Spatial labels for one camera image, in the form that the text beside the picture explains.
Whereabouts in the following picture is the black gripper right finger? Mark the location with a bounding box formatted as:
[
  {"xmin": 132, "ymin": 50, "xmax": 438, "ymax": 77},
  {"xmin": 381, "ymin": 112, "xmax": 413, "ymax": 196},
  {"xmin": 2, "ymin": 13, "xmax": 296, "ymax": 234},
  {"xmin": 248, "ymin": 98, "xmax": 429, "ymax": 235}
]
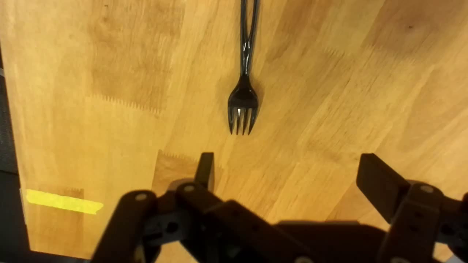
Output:
[{"xmin": 356, "ymin": 152, "xmax": 468, "ymax": 263}]

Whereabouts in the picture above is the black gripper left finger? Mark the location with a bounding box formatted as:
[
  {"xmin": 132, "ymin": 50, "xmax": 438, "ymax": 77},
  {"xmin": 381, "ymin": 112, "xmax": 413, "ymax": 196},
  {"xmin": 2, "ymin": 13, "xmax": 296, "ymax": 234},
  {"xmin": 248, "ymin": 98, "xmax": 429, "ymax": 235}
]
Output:
[{"xmin": 90, "ymin": 150, "xmax": 313, "ymax": 263}]

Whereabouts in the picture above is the metal fork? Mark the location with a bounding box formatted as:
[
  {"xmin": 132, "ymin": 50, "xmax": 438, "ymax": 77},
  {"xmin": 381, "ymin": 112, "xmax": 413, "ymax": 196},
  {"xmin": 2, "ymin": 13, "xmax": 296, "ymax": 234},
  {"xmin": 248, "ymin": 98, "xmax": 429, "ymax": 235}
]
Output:
[{"xmin": 227, "ymin": 0, "xmax": 261, "ymax": 137}]

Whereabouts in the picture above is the yellow tape strip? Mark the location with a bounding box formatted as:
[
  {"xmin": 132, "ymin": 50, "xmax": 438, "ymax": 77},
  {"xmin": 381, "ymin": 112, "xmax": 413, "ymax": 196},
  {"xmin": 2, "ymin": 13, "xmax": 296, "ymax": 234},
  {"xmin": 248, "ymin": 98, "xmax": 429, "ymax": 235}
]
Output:
[{"xmin": 25, "ymin": 188, "xmax": 106, "ymax": 216}]

